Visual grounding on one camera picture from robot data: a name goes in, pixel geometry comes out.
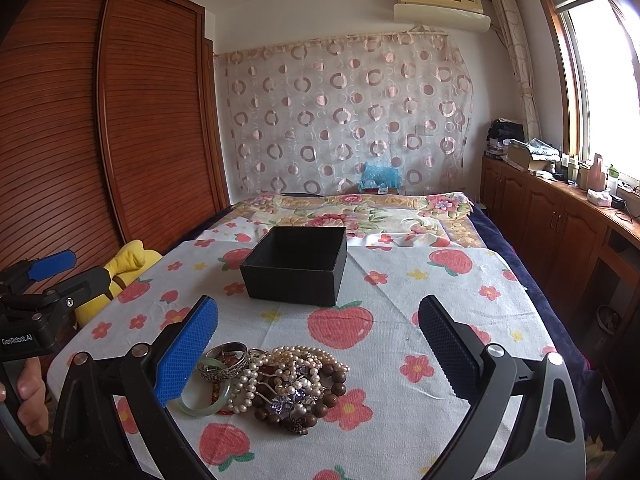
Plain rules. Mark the dark bag on counter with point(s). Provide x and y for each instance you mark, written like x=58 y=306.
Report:
x=502 y=133

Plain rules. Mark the pale green jade bangle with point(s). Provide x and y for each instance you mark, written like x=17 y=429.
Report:
x=206 y=392

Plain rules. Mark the brown wooden wardrobe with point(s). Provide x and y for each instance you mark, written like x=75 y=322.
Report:
x=108 y=128

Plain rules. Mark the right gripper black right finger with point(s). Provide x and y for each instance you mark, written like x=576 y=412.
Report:
x=455 y=346

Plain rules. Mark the yellow plush toy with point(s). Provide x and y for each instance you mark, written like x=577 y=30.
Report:
x=131 y=261

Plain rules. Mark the window with wooden frame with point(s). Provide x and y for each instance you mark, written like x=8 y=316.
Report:
x=599 y=74

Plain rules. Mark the blue plush toy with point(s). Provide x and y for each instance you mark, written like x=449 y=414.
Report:
x=379 y=179

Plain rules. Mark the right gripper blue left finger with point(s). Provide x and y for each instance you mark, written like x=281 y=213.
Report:
x=179 y=347

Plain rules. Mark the black square jewelry box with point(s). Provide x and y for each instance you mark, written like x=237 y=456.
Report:
x=297 y=265

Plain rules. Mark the floral bed blanket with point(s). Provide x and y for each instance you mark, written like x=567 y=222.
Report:
x=379 y=221

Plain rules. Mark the pink circle pattern curtain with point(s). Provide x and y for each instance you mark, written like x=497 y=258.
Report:
x=312 y=116

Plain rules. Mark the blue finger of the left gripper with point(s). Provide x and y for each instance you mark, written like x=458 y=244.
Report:
x=47 y=267

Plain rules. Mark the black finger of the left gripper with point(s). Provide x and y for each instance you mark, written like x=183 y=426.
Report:
x=82 y=287

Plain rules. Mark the pink bottle on counter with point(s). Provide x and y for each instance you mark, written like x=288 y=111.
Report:
x=596 y=180

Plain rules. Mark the white air conditioner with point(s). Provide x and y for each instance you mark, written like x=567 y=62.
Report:
x=466 y=15

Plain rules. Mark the silver carved bangle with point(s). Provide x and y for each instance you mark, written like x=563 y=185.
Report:
x=223 y=362

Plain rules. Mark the cardboard box on counter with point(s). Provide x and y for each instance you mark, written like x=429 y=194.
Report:
x=532 y=155

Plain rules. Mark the strawberry print white cloth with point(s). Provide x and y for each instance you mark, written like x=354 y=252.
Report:
x=398 y=411

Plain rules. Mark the wooden side cabinet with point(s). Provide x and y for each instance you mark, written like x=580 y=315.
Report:
x=584 y=258

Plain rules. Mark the side window curtain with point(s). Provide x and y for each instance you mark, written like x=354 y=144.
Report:
x=514 y=37

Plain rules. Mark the person's left hand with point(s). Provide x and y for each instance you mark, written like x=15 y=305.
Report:
x=33 y=412

